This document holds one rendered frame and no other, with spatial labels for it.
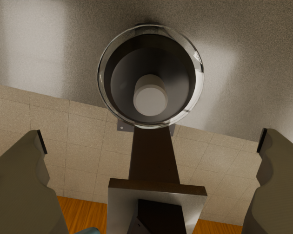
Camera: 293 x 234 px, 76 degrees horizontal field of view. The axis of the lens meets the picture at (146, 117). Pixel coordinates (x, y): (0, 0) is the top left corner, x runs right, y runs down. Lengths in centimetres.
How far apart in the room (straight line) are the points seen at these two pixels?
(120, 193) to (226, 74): 46
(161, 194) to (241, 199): 184
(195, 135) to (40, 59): 141
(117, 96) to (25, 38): 32
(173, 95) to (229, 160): 180
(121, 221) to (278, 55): 68
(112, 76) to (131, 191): 50
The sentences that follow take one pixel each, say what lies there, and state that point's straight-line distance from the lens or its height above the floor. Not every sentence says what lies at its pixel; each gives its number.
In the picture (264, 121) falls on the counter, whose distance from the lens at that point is 56.
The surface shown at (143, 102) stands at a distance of 15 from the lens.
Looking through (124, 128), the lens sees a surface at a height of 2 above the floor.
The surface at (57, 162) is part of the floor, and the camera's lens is 201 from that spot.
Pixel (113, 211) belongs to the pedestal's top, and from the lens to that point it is 72.
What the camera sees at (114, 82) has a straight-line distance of 18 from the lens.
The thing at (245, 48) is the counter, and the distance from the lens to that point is 46.
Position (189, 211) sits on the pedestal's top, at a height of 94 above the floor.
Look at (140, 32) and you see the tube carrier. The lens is 18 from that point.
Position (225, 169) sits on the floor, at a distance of 203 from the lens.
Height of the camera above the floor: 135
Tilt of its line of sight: 61 degrees down
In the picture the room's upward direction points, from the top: 180 degrees counter-clockwise
